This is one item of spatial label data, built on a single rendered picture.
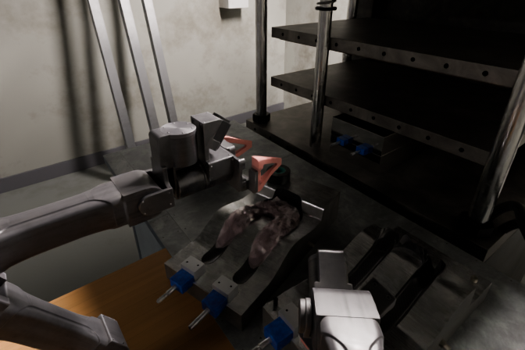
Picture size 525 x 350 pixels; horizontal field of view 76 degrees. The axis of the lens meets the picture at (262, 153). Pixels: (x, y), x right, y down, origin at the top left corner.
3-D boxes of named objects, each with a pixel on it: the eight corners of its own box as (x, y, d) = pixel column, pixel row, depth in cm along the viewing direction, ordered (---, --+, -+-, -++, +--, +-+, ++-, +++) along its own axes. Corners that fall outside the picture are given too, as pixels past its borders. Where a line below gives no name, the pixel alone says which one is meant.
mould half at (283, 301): (352, 447, 58) (363, 405, 51) (262, 333, 76) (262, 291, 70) (484, 299, 84) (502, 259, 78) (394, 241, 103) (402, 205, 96)
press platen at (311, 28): (517, 89, 92) (523, 71, 90) (271, 37, 170) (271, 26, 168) (593, 55, 131) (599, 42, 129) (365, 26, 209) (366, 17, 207)
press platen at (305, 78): (488, 167, 104) (494, 153, 102) (270, 85, 182) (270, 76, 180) (566, 115, 143) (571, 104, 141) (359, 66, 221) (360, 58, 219)
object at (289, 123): (482, 264, 104) (487, 250, 101) (246, 128, 196) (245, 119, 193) (569, 178, 148) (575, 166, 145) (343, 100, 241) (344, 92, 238)
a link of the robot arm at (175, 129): (181, 116, 59) (110, 131, 52) (205, 131, 53) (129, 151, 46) (187, 173, 64) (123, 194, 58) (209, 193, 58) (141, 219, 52)
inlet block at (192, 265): (166, 316, 77) (162, 299, 74) (151, 305, 79) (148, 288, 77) (206, 279, 86) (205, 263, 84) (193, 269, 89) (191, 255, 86)
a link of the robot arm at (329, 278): (294, 266, 53) (299, 230, 44) (349, 268, 53) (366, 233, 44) (294, 348, 46) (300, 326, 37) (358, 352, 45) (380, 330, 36)
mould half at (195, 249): (241, 331, 76) (240, 298, 71) (166, 277, 90) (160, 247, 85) (337, 218, 112) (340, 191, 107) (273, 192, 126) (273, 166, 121)
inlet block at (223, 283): (199, 342, 71) (197, 326, 69) (183, 330, 74) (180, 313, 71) (238, 300, 81) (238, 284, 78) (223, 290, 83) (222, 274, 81)
